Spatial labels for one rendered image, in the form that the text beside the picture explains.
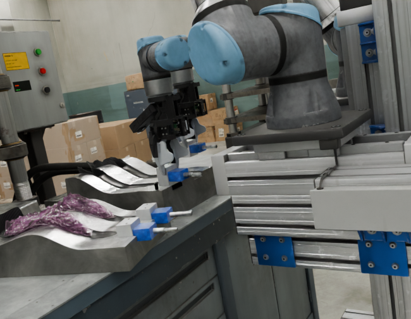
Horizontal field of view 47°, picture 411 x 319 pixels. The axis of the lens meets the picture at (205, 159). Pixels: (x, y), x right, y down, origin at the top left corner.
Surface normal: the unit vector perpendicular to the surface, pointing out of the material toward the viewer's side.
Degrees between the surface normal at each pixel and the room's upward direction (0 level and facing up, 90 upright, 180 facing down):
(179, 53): 90
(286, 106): 73
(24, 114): 90
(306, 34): 88
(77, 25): 90
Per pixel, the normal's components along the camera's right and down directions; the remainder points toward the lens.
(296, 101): -0.32, -0.08
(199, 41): -0.82, 0.35
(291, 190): -0.52, 0.24
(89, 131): 0.91, 0.07
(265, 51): 0.48, 0.28
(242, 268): 0.83, -0.04
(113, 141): -0.33, 0.22
